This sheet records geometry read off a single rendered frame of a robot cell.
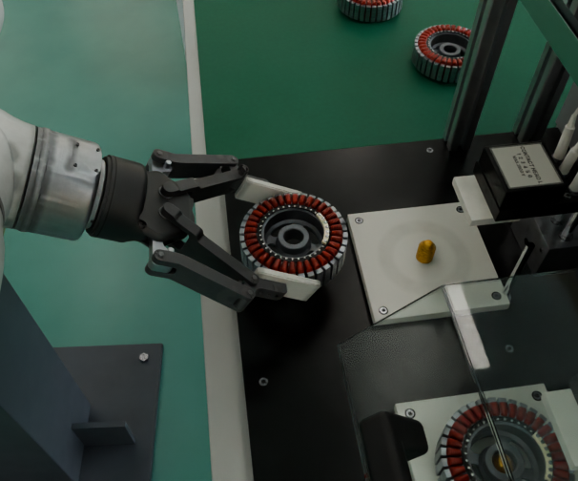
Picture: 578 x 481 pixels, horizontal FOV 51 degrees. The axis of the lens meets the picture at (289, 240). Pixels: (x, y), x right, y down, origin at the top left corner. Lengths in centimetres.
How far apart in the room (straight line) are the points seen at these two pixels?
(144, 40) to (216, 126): 156
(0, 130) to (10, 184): 4
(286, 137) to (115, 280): 91
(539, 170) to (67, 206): 44
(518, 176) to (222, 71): 53
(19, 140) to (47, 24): 212
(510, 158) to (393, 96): 35
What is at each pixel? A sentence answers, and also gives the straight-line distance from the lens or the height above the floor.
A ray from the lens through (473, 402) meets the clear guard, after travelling 32.
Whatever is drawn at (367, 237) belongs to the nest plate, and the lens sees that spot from 72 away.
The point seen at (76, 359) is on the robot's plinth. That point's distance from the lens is 157.
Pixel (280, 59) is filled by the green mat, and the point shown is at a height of 75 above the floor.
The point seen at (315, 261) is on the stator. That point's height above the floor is 86.
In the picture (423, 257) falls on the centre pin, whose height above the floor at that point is 79.
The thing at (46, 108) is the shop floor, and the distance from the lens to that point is 223.
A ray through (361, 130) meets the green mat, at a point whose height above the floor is 75.
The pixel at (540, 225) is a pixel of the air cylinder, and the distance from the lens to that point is 73.
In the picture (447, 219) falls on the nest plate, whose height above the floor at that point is 78.
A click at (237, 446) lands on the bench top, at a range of 64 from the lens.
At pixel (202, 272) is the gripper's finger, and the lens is 54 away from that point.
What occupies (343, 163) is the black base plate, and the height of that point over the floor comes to 77.
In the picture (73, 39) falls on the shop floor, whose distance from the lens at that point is 251.
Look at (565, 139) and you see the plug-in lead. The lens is 67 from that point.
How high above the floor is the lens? 135
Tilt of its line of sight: 53 degrees down
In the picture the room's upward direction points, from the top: straight up
